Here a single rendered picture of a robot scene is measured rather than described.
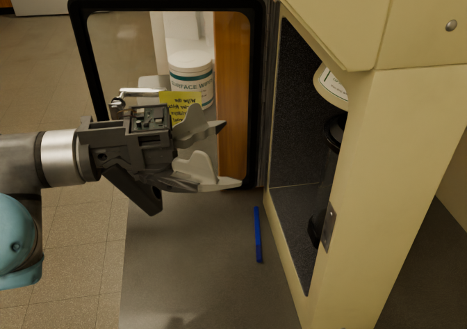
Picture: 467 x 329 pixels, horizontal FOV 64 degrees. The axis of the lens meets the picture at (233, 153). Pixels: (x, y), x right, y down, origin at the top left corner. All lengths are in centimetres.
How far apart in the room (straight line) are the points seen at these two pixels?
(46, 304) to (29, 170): 148
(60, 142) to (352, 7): 37
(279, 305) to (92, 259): 145
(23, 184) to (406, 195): 45
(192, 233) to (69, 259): 134
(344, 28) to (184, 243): 58
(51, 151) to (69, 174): 3
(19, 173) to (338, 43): 40
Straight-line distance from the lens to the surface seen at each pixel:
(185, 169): 48
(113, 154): 51
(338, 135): 54
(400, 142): 40
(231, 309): 70
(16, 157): 53
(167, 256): 77
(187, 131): 57
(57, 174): 52
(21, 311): 200
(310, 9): 29
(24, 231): 38
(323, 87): 48
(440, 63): 37
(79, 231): 219
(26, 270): 52
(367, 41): 32
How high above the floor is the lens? 155
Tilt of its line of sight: 38 degrees down
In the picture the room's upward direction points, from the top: straight up
